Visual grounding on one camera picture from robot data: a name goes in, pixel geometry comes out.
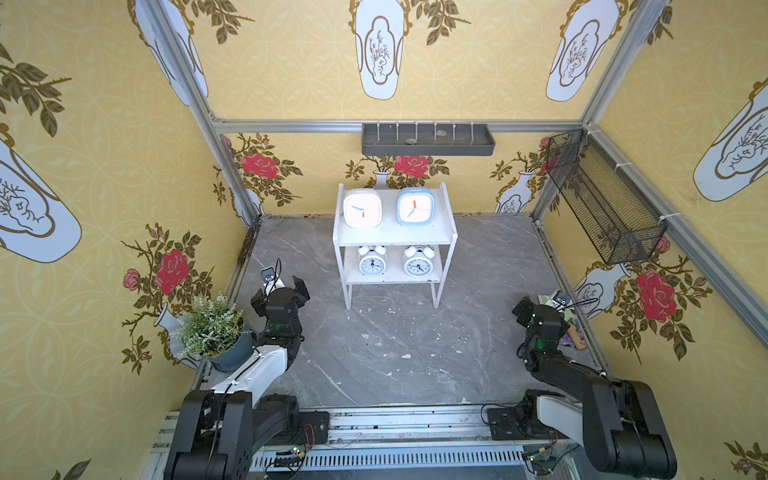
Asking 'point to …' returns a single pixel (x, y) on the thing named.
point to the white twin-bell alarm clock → (372, 262)
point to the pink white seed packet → (567, 338)
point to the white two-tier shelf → (393, 253)
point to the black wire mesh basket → (622, 222)
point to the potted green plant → (215, 331)
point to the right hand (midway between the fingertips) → (541, 303)
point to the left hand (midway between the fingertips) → (283, 281)
